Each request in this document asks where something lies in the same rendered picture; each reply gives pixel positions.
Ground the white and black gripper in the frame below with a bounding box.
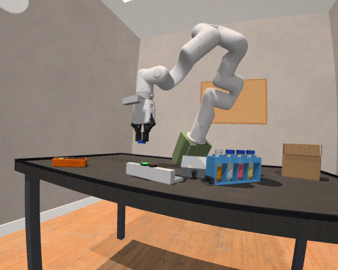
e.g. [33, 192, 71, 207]
[131, 98, 155, 142]

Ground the orange digital multimeter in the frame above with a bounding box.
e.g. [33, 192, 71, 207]
[52, 157, 87, 167]

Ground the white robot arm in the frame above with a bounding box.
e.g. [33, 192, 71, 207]
[122, 23, 248, 145]

